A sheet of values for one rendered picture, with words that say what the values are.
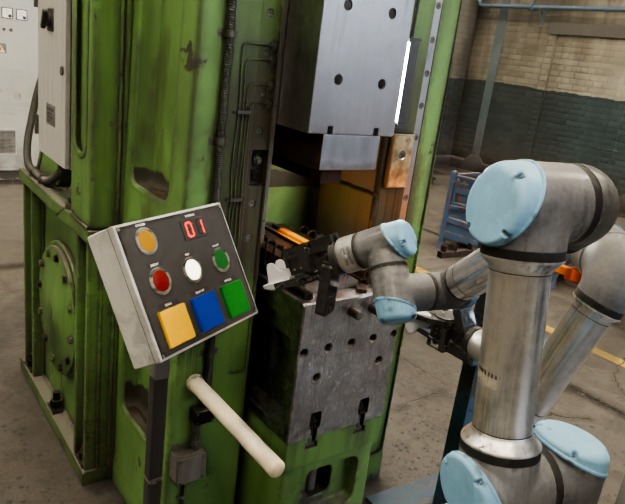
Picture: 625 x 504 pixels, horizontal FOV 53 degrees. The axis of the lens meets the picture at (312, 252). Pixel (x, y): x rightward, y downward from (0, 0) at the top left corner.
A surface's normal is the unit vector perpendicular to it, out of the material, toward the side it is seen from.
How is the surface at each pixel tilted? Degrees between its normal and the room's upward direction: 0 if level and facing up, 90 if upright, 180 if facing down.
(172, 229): 60
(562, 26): 90
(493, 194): 83
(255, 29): 90
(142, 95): 90
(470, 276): 105
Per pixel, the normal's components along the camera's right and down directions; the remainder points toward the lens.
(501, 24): -0.80, 0.09
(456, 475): -0.91, 0.15
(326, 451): 0.58, 0.31
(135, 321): -0.48, 0.21
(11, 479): 0.12, -0.95
